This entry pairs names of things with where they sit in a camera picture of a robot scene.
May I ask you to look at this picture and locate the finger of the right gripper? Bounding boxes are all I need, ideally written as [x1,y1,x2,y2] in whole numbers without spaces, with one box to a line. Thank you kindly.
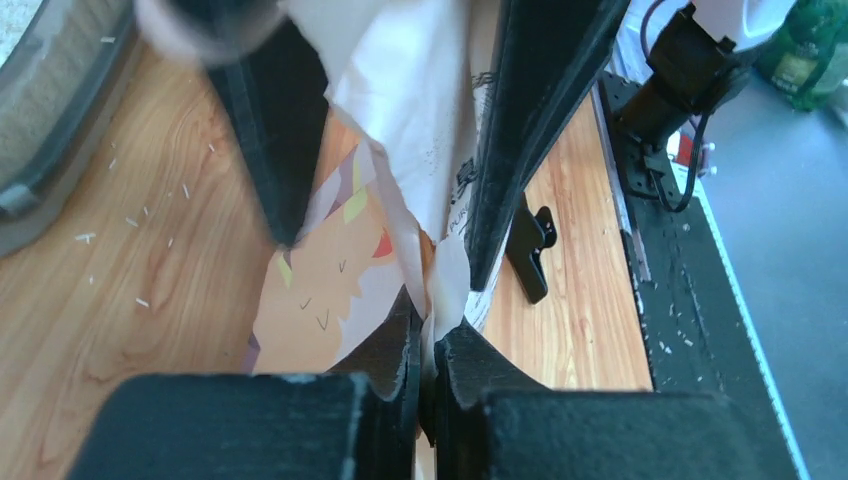
[466,0,629,292]

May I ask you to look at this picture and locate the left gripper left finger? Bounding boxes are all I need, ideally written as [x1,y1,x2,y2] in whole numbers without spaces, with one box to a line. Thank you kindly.
[330,287,422,479]

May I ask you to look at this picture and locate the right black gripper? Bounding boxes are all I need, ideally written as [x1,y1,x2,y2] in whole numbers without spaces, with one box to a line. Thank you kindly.
[132,0,329,247]

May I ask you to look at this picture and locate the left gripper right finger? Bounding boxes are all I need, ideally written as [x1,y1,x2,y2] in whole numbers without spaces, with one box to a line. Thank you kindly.
[430,321,544,479]

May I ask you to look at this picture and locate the black bag clip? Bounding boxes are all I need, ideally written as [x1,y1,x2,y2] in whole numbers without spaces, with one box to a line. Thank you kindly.
[505,193,558,305]

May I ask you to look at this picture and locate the pink cat litter bag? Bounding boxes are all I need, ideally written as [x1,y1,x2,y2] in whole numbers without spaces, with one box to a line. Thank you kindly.
[246,1,501,373]

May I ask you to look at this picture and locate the grey litter box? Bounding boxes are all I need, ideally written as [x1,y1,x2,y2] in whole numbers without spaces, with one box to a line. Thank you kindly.
[1,1,141,256]

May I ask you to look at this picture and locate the green bag in background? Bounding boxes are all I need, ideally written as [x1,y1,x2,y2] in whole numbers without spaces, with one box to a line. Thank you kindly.
[755,1,847,112]

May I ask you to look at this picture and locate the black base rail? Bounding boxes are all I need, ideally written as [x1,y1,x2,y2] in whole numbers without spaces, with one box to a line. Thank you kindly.
[593,72,810,479]

